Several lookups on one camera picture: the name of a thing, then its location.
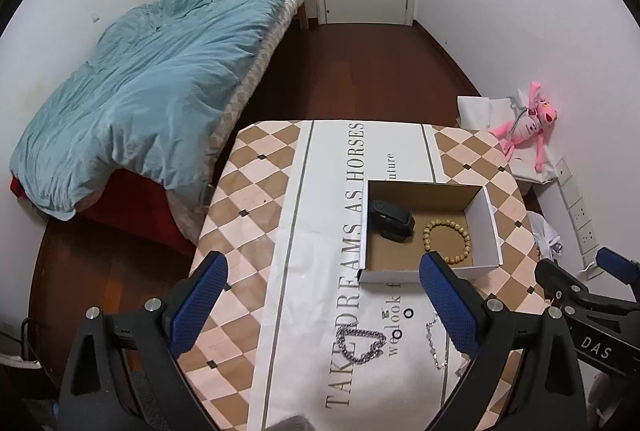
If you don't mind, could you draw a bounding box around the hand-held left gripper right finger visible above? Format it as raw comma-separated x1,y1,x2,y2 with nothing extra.
419,253,589,431

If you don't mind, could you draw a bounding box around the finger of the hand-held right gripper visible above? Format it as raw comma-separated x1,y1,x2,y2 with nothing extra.
534,257,640,313
596,247,640,301

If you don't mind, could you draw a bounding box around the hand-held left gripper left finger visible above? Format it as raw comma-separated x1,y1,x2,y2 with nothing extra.
59,252,231,431

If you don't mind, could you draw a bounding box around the crumpled white plastic bag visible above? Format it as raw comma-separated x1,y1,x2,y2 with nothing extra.
527,210,566,262

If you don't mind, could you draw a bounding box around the open white cardboard box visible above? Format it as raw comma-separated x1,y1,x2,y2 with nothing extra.
359,180,503,285

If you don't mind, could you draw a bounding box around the checkered tablecloth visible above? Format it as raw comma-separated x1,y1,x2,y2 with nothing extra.
187,119,547,431

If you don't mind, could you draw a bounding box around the black smart watch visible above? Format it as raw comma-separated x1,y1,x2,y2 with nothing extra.
369,199,416,242

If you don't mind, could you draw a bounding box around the red bed cloth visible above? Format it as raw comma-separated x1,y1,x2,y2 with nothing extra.
10,170,199,258

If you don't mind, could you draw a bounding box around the white printed table runner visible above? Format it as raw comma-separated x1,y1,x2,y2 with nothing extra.
247,120,473,431

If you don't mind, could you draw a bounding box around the pink plush toy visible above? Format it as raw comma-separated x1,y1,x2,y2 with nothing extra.
489,81,560,172

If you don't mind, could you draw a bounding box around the blue duvet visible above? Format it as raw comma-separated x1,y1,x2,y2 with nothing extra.
10,0,311,222

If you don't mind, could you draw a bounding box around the bed with patterned sheet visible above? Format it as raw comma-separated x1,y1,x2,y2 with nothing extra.
10,0,312,258

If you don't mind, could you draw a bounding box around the thin silver necklace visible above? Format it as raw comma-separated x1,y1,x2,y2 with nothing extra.
424,313,469,372

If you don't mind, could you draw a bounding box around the white wall socket strip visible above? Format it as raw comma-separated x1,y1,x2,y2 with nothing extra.
554,156,602,257

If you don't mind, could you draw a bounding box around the wooden bead bracelet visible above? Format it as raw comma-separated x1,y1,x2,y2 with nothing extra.
423,219,473,266

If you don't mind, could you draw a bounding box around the thick silver chain bracelet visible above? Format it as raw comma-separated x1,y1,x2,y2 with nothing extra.
335,327,387,365

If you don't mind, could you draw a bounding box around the black cable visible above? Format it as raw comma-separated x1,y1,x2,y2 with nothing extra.
19,316,57,404

